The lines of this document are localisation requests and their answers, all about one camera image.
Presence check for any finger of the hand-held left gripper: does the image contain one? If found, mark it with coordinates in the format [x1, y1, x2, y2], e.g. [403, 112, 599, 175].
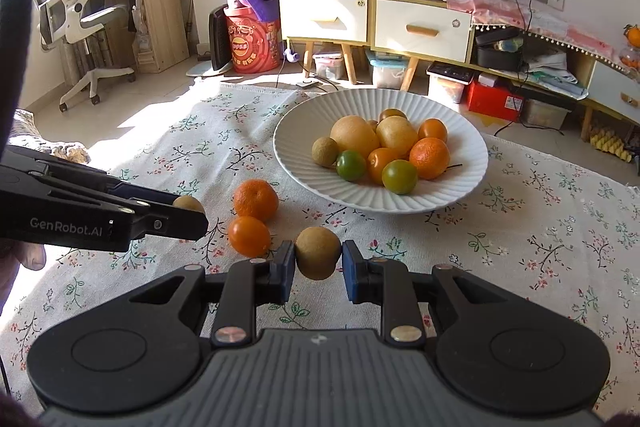
[119, 201, 209, 244]
[107, 183, 179, 206]

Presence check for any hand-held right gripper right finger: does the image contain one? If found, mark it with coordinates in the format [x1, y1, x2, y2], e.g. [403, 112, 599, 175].
[341, 239, 523, 349]

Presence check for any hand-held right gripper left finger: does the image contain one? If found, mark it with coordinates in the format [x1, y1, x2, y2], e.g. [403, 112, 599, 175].
[117, 239, 297, 349]

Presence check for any white ribbed plate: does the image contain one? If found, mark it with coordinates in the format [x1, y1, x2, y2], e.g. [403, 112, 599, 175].
[272, 89, 489, 215]

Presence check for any yellow-green tomato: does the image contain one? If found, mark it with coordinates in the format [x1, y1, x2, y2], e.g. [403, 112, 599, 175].
[382, 160, 419, 195]

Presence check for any dark green tomato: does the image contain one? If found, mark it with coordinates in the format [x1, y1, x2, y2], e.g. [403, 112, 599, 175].
[336, 150, 367, 182]

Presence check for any orange tomato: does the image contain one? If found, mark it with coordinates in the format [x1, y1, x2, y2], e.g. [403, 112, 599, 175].
[418, 118, 449, 144]
[367, 147, 401, 186]
[228, 216, 271, 258]

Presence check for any large yellow orange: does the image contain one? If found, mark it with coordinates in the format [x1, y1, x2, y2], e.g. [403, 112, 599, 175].
[331, 115, 381, 160]

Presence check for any orange mandarin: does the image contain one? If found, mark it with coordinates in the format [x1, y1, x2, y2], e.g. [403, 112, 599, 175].
[233, 179, 280, 223]
[409, 137, 451, 180]

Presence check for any person's left hand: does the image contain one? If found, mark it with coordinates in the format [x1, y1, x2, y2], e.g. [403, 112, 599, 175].
[0, 237, 47, 308]

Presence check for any grey fuzzy cushion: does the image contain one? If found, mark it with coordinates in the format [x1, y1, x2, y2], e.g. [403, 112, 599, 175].
[10, 109, 91, 165]

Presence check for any floral tablecloth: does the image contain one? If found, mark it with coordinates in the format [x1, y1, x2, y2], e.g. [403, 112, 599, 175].
[0, 83, 640, 418]

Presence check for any black flat panel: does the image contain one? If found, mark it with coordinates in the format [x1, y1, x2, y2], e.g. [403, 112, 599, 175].
[207, 4, 233, 72]

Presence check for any red printed bucket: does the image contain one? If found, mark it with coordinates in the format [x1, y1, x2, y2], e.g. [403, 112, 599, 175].
[225, 9, 282, 75]

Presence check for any white office chair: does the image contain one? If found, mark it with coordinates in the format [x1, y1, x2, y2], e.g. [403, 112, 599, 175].
[30, 0, 137, 112]

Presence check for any white storage box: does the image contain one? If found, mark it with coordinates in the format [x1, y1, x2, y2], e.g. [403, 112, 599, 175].
[428, 77, 468, 110]

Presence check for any clear box with teal lid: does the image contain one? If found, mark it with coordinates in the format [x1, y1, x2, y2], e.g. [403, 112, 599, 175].
[367, 51, 410, 90]

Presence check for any clear storage box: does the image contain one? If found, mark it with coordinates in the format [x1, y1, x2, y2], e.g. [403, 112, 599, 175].
[314, 52, 345, 82]

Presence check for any red box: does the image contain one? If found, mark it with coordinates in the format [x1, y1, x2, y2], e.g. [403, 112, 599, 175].
[465, 77, 526, 122]

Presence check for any black flat device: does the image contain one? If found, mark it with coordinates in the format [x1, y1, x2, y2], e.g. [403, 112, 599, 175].
[426, 62, 475, 84]

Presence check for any white cabinet drawer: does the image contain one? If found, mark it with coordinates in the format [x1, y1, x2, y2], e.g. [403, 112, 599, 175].
[279, 0, 369, 44]
[374, 0, 472, 64]

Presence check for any clear plastic bin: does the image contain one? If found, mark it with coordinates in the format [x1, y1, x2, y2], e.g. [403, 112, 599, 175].
[522, 99, 573, 130]

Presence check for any black case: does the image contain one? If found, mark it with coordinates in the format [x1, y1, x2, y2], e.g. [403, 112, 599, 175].
[472, 27, 526, 72]

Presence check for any pile of papers and bags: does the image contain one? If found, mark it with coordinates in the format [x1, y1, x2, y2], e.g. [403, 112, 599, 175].
[520, 42, 591, 100]

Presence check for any yellow egg tray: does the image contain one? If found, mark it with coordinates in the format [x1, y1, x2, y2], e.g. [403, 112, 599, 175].
[590, 127, 632, 164]

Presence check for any low wooden bench cabinet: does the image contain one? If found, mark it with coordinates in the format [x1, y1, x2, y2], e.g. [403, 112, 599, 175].
[467, 19, 640, 142]

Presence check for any pink tasselled cloth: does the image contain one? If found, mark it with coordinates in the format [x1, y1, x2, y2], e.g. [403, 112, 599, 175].
[442, 0, 631, 68]

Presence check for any white bench drawer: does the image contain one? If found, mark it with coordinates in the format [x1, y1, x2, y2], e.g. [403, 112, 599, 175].
[587, 62, 640, 112]

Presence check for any black power cable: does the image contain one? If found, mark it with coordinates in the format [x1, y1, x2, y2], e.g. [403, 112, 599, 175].
[509, 0, 532, 124]

